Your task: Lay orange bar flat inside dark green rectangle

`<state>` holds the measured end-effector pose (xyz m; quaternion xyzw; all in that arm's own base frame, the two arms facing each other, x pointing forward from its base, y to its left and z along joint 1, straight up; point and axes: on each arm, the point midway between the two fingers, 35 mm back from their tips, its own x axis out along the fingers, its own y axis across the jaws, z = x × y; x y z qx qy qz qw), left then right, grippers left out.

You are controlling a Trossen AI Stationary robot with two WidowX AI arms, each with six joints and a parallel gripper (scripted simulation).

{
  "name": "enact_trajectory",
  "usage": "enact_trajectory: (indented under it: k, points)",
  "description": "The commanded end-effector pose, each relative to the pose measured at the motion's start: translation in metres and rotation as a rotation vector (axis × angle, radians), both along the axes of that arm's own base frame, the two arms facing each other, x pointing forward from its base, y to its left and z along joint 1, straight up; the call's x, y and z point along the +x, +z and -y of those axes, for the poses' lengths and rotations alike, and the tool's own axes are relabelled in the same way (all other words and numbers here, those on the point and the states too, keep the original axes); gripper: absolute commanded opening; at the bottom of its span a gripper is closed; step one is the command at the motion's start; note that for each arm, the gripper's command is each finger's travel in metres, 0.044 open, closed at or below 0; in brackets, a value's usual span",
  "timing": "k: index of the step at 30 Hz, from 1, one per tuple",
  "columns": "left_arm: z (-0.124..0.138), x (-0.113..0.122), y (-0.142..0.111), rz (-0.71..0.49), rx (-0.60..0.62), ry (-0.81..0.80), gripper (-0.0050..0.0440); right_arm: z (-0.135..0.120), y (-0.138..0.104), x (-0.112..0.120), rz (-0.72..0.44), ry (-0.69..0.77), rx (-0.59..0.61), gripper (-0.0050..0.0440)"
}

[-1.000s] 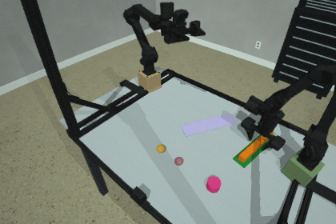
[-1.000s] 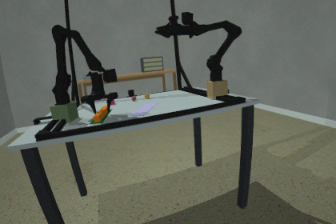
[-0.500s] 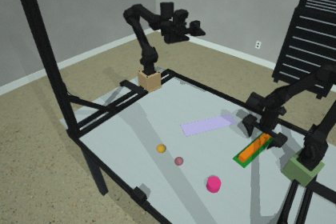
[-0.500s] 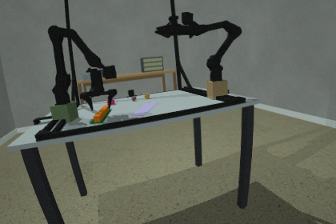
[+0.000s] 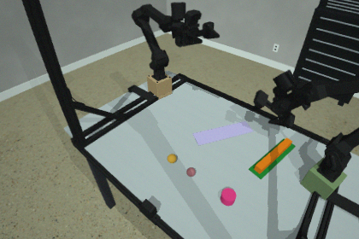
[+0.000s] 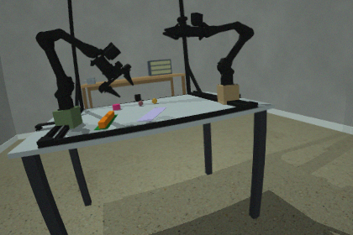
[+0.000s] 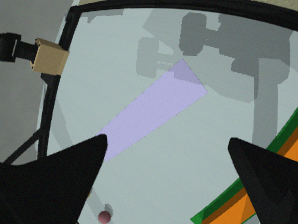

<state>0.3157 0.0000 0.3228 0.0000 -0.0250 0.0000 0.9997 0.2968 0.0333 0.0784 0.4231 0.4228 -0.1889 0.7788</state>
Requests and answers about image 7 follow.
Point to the dark red ball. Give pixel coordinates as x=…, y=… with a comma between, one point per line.
x=104, y=217

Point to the orange bar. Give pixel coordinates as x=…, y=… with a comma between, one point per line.
x=239, y=207

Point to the dark green rectangle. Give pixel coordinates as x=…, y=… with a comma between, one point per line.
x=275, y=145

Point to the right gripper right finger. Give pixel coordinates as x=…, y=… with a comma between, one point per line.
x=270, y=180

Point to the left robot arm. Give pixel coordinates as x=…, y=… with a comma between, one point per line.
x=23, y=50

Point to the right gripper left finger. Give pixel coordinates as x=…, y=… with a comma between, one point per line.
x=53, y=189

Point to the lavender flat rectangle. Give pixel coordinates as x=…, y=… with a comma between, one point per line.
x=173, y=92

